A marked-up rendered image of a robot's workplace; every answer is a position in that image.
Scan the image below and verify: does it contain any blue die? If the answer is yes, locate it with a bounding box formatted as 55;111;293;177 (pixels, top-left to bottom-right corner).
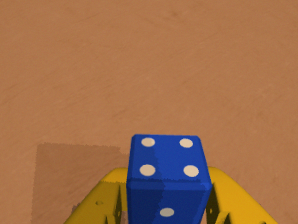
126;134;212;224

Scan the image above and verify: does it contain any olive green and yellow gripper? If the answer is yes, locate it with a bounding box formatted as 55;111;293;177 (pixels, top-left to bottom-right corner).
63;166;278;224

